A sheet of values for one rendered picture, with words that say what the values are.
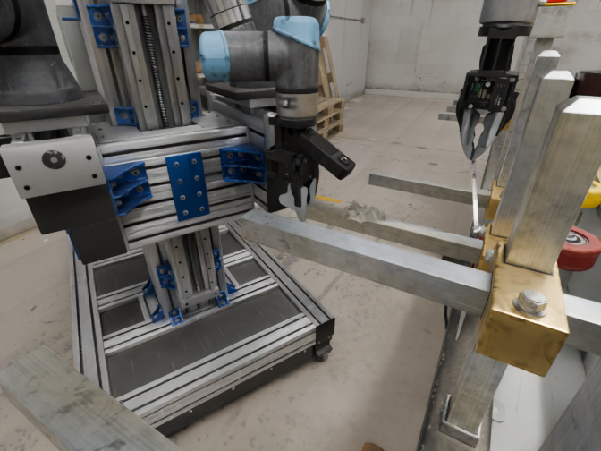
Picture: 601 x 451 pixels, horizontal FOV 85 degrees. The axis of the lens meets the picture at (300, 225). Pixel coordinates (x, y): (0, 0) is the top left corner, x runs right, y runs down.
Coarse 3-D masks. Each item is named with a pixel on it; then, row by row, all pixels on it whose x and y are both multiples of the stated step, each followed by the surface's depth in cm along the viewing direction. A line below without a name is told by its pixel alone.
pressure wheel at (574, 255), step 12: (576, 228) 49; (576, 240) 46; (588, 240) 46; (564, 252) 44; (576, 252) 44; (588, 252) 44; (600, 252) 45; (564, 264) 45; (576, 264) 44; (588, 264) 45
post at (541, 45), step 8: (536, 40) 79; (544, 40) 79; (552, 40) 78; (536, 48) 80; (544, 48) 79; (536, 56) 80; (528, 72) 83; (528, 80) 83; (520, 96) 85; (520, 104) 86; (512, 120) 88; (512, 128) 89; (504, 144) 92; (504, 152) 92; (496, 168) 96; (496, 176) 96
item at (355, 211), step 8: (344, 208) 64; (352, 208) 63; (360, 208) 62; (368, 208) 60; (376, 208) 62; (344, 216) 61; (352, 216) 60; (360, 216) 60; (368, 216) 60; (376, 216) 60; (384, 216) 60
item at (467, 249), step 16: (320, 208) 65; (336, 208) 65; (336, 224) 64; (352, 224) 62; (368, 224) 61; (384, 224) 59; (400, 224) 59; (400, 240) 59; (416, 240) 57; (432, 240) 56; (448, 240) 55; (464, 240) 55; (480, 240) 55; (448, 256) 56; (464, 256) 54; (560, 272) 48
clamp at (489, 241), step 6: (486, 228) 57; (486, 234) 54; (492, 234) 54; (486, 240) 53; (492, 240) 53; (498, 240) 53; (486, 246) 51; (492, 246) 51; (480, 258) 50; (480, 264) 50; (486, 264) 49; (486, 270) 50
